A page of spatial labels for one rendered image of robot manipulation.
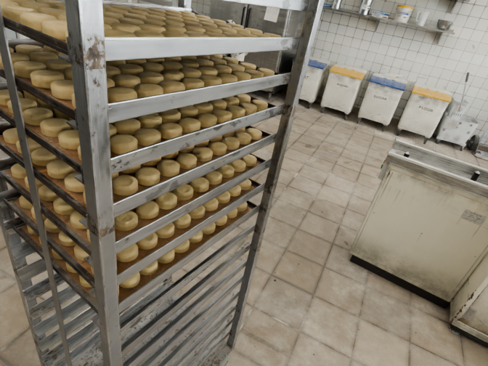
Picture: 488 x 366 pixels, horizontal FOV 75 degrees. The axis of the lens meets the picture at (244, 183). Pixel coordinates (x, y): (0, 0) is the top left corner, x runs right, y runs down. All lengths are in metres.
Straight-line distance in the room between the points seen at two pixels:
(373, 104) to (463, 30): 1.60
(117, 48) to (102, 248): 0.32
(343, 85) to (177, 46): 5.15
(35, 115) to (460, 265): 2.30
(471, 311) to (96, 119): 2.25
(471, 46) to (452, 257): 4.32
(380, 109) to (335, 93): 0.76
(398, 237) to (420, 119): 3.52
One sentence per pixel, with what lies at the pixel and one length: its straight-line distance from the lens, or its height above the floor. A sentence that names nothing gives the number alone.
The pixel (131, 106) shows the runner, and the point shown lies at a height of 1.42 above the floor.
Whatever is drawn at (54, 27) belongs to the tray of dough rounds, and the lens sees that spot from 0.58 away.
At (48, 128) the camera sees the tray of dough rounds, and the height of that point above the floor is 1.33.
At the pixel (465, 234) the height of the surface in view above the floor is 0.59.
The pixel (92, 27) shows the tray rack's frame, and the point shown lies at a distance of 0.45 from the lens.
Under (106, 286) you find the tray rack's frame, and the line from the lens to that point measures 0.67.
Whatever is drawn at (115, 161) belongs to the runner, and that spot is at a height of 1.33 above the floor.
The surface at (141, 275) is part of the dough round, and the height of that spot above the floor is 0.95.
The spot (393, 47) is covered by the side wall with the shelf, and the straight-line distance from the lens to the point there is 6.18.
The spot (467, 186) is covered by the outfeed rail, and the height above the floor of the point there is 0.87.
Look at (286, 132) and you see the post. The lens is 0.97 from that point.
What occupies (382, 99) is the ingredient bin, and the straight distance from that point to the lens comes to 5.62.
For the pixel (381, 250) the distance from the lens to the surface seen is 2.45.
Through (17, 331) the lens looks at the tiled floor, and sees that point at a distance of 2.05.
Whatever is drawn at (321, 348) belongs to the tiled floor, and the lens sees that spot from 2.03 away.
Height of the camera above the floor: 1.60
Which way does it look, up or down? 31 degrees down
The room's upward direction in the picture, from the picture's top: 11 degrees clockwise
